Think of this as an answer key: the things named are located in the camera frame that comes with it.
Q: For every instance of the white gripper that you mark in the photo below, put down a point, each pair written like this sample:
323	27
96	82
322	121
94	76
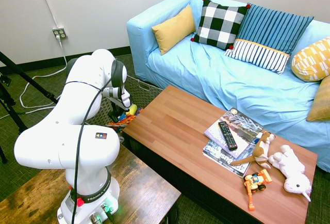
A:
126	98

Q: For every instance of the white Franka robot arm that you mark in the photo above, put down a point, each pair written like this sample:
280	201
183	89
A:
64	151

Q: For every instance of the grey woven basket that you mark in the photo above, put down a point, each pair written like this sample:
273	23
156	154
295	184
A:
144	89

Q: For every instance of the orange flame patterned plush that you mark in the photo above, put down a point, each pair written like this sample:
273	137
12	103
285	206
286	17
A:
123	121

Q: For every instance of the yellow haired doll plush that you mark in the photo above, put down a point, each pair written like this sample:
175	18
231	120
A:
132	110

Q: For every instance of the reddish wooden coffee table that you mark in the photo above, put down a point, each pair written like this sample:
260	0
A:
180	131

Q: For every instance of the rustic dark wooden table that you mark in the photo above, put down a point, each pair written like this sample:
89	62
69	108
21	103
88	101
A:
144	193

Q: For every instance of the plain yellow pillow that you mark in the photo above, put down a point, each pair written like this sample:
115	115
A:
174	30

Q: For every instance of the black TV remote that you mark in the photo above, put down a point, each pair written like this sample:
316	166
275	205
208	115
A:
228	136

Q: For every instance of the light blue sofa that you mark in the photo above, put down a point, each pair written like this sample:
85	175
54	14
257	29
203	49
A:
232	84

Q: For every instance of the business magazine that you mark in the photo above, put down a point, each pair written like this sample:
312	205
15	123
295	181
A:
221	160

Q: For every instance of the magazine with grey cover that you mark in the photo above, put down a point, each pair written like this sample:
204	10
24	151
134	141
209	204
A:
245	128

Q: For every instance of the black white checkered pillow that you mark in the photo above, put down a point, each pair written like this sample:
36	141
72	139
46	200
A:
219	25

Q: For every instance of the white navy striped pillow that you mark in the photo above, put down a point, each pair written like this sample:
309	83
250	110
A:
257	55

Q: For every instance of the brown kangaroo plush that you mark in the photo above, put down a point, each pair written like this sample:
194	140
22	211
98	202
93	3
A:
261	147

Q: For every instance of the orange toy excavator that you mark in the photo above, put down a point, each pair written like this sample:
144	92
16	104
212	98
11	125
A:
255	180

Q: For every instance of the dark blue striped pillow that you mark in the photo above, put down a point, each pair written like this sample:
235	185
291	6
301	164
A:
273	28

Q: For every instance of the white unicorn plush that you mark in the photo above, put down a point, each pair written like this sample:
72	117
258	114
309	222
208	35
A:
291	169

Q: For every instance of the yellow white patterned pillow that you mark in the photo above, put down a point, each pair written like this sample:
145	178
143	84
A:
313	60

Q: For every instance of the mustard woven pillow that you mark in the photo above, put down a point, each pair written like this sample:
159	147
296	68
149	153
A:
322	102

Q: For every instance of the metal wall outlet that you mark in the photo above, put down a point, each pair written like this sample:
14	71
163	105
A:
60	33

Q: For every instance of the black camera tripod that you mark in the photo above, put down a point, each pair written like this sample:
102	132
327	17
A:
25	78

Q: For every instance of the white wall conduit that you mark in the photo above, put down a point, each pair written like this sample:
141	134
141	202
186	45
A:
46	0

